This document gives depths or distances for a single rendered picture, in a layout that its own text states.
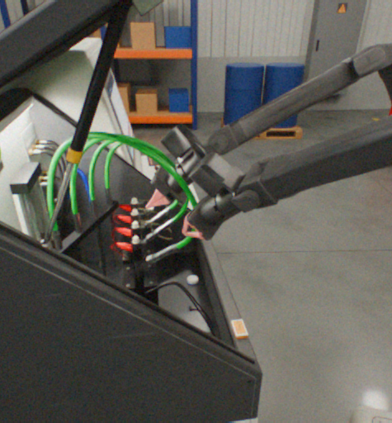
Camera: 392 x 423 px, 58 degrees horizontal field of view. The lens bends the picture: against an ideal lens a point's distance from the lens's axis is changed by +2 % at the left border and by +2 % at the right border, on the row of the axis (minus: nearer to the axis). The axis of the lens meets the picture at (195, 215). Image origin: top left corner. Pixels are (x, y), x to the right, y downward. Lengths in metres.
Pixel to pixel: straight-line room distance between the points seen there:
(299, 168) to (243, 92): 5.04
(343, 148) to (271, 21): 6.95
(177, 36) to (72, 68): 4.94
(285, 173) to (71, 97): 0.81
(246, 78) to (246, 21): 1.98
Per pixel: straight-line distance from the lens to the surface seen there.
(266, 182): 0.58
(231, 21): 7.31
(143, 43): 6.10
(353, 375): 2.19
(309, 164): 0.55
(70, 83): 1.20
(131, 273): 1.06
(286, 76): 5.66
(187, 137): 0.84
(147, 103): 6.25
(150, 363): 0.76
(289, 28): 7.53
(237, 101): 5.61
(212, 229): 0.74
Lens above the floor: 1.63
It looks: 29 degrees down
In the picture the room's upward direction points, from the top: straight up
